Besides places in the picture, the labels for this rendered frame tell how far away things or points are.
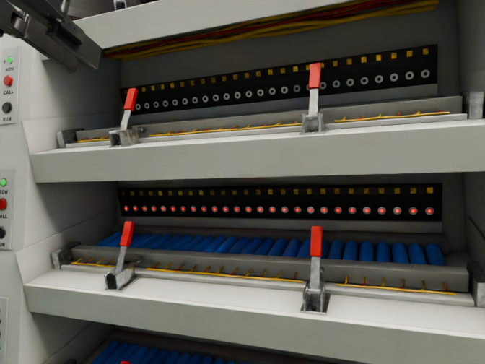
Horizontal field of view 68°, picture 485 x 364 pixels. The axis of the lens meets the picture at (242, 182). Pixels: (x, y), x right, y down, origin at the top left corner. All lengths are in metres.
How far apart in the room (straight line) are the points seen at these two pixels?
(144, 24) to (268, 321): 0.41
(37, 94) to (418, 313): 0.60
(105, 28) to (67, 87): 0.16
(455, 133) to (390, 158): 0.06
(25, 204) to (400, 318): 0.53
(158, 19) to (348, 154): 0.31
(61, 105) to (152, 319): 0.39
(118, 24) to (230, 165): 0.27
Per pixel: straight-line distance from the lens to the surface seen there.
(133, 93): 0.56
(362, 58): 0.59
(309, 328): 0.42
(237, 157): 0.42
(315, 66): 0.46
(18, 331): 0.66
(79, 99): 0.71
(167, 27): 0.53
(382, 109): 0.47
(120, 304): 0.52
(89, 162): 0.55
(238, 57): 0.68
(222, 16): 0.49
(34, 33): 0.48
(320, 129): 0.41
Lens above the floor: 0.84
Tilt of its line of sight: 4 degrees up
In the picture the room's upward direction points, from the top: straight up
